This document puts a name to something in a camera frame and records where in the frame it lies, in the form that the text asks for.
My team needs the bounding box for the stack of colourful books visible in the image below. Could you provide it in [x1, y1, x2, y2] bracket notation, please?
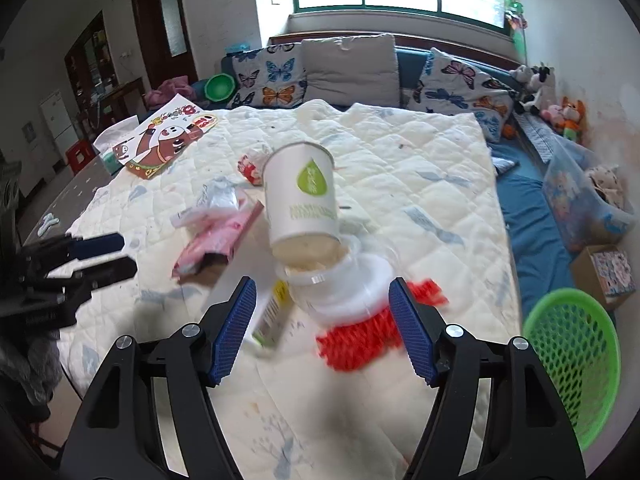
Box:
[590, 250, 637, 296]

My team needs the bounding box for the green plastic basket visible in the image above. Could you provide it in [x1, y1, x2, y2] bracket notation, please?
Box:
[522, 287, 621, 453]

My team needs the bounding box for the orange fox plush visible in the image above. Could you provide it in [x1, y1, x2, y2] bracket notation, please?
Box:
[560, 97, 587, 133]

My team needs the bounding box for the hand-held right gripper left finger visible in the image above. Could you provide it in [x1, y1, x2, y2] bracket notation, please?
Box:
[59, 276, 257, 480]

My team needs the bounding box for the dark wooden shelf cabinet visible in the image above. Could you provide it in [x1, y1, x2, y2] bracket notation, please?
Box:
[64, 10, 118, 106]

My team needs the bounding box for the spotted cloth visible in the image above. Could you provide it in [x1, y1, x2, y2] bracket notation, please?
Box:
[585, 164, 626, 206]

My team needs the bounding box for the striped cloth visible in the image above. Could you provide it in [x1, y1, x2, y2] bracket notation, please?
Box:
[515, 112, 566, 161]

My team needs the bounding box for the colourful pinwheel toy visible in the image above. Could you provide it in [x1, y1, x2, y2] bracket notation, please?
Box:
[502, 0, 531, 66]

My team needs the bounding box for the wooden table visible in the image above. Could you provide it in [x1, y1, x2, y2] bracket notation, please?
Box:
[97, 79, 148, 121]

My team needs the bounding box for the cardboard box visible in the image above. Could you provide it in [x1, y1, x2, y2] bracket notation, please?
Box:
[570, 244, 637, 311]

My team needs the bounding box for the red mesh net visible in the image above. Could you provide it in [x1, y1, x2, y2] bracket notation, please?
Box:
[316, 277, 448, 372]

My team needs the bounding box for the clear plastic bag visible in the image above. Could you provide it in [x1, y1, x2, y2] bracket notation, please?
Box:
[200, 176, 243, 211]

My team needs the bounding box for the white cabinet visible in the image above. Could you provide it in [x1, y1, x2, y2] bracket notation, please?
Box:
[39, 89, 76, 171]

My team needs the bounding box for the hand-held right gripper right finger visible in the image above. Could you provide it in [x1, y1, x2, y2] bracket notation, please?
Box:
[388, 276, 586, 480]

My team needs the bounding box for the white paper sheet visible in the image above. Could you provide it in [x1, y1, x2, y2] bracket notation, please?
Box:
[94, 115, 141, 153]

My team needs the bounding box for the red white wrapper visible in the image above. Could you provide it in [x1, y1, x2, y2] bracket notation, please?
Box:
[236, 145, 273, 186]

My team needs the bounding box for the clear plastic storage bin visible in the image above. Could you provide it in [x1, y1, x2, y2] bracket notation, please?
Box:
[541, 137, 636, 253]

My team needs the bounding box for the pink cloth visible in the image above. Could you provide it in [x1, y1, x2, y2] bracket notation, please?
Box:
[145, 77, 193, 106]

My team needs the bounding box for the grey pillow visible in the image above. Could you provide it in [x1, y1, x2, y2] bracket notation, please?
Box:
[301, 34, 401, 107]

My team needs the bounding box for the red plastic stool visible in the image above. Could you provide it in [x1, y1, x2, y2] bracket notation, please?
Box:
[65, 141, 96, 171]

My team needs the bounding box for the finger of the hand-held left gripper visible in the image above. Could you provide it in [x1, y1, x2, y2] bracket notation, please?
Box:
[64, 232, 125, 263]
[46, 256, 138, 306]

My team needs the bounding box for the white paper cup green logo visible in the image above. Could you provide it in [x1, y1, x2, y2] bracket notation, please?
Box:
[262, 142, 341, 266]

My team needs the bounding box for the black white cow plush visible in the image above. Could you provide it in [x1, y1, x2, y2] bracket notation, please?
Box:
[510, 62, 557, 115]

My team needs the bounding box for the green plastic bowl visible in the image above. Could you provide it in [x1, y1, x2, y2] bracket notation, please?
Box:
[205, 72, 236, 102]

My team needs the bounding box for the pink snack packet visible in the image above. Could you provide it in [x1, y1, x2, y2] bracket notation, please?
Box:
[171, 200, 266, 283]

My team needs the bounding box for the cartoon poster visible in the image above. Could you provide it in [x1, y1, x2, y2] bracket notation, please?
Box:
[111, 102, 221, 181]

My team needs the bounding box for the small butterfly print pillow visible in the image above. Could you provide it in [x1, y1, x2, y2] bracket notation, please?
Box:
[231, 42, 308, 109]

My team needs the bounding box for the blue bed sheet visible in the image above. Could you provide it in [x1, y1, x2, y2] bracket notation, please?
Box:
[487, 115, 576, 321]

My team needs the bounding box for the brown wooden door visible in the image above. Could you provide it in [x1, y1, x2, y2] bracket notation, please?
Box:
[130, 0, 198, 91]

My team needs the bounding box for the white quilted blanket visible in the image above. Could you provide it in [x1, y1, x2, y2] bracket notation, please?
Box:
[60, 102, 523, 480]

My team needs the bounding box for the large butterfly print pillow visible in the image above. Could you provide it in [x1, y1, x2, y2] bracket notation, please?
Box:
[414, 47, 516, 143]

